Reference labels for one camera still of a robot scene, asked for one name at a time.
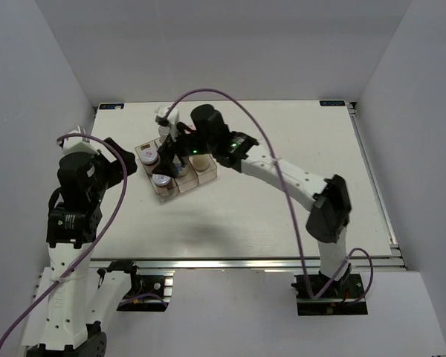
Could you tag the aluminium front rail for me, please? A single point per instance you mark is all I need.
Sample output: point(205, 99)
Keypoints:
point(357, 262)

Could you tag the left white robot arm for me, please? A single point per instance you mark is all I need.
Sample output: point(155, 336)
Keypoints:
point(73, 328)

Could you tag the blue sticker left corner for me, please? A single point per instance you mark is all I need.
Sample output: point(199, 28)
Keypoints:
point(111, 106)

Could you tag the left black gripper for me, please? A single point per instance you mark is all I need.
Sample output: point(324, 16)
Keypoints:
point(113, 166)

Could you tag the blue sticker right corner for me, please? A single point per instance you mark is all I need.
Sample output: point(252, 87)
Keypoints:
point(331, 103)

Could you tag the silver lid jar blue label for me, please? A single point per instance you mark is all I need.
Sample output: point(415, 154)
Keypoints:
point(181, 165)

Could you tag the white lid jar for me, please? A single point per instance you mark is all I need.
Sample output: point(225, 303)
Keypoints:
point(164, 185)
point(149, 158)

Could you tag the yellow cap white bottle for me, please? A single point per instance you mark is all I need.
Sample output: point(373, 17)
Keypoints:
point(201, 163)

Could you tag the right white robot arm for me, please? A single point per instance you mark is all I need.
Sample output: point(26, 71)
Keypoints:
point(326, 199)

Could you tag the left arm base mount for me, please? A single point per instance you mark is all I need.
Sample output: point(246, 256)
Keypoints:
point(147, 291)

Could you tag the blue sticker corner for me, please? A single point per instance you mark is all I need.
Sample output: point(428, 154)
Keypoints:
point(111, 106)
point(331, 103)

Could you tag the left clear organizer tray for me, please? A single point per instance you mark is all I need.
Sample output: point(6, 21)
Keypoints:
point(154, 144)

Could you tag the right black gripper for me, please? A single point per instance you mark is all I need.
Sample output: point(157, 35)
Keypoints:
point(165, 165)

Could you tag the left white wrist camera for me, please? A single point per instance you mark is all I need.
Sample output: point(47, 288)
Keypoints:
point(76, 144)

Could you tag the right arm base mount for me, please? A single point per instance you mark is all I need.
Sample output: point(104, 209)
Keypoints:
point(341, 298)

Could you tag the right clear organizer tray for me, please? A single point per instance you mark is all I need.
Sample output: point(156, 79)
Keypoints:
point(207, 175)

